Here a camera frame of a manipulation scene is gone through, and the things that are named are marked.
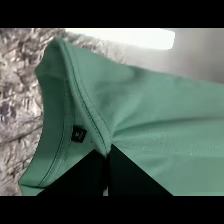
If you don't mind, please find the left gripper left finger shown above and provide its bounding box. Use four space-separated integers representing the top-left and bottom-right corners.
36 148 109 197

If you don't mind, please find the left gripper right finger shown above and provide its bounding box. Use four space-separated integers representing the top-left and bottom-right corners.
108 143 175 197

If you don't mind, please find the light green T-shirt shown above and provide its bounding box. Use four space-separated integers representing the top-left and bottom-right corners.
18 38 224 197

